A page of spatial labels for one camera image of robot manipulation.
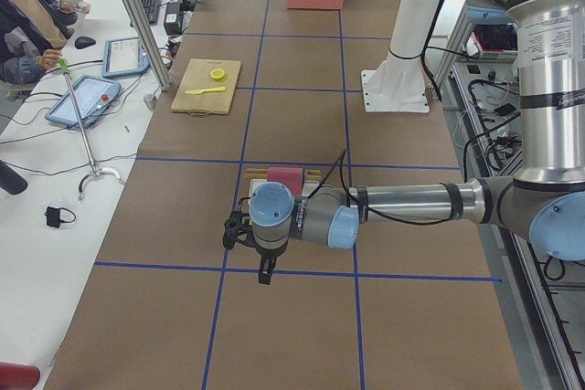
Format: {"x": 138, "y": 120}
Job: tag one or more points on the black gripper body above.
{"x": 267, "y": 255}

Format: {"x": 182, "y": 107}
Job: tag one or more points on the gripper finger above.
{"x": 263, "y": 276}

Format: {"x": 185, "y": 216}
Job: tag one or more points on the pink cloth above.
{"x": 291, "y": 177}

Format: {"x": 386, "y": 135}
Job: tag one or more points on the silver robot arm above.
{"x": 542, "y": 202}

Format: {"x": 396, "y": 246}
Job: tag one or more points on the wooden rack rod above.
{"x": 265, "y": 170}
{"x": 316, "y": 177}

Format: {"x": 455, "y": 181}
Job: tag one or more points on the yellow plastic knife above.
{"x": 206, "y": 90}

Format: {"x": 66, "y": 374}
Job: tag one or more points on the yellow lemon slice toy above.
{"x": 217, "y": 74}

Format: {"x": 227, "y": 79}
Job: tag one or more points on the metal reacher grabber stick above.
{"x": 96, "y": 171}

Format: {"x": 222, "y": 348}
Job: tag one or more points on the wooden cutting board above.
{"x": 197, "y": 77}

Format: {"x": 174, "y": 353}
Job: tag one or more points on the small black clip device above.
{"x": 58, "y": 216}

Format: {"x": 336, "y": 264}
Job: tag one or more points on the teach pendant tablet near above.
{"x": 94, "y": 96}

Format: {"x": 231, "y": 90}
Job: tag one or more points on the teach pendant tablet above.
{"x": 94, "y": 96}
{"x": 124, "y": 57}

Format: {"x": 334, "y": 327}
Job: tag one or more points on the teach pendant tablet far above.
{"x": 124, "y": 57}

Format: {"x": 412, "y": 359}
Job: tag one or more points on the black power adapter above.
{"x": 173, "y": 22}

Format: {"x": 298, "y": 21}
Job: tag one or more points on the red cylinder object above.
{"x": 18, "y": 376}

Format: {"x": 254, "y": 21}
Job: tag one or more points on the black computer mouse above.
{"x": 84, "y": 42}

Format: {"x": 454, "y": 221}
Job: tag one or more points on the seated person in cap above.
{"x": 33, "y": 32}

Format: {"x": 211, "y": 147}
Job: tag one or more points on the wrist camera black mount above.
{"x": 237, "y": 229}

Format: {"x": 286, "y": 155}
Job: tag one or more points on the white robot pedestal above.
{"x": 398, "y": 83}

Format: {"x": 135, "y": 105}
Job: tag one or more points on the aluminium frame post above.
{"x": 138, "y": 18}

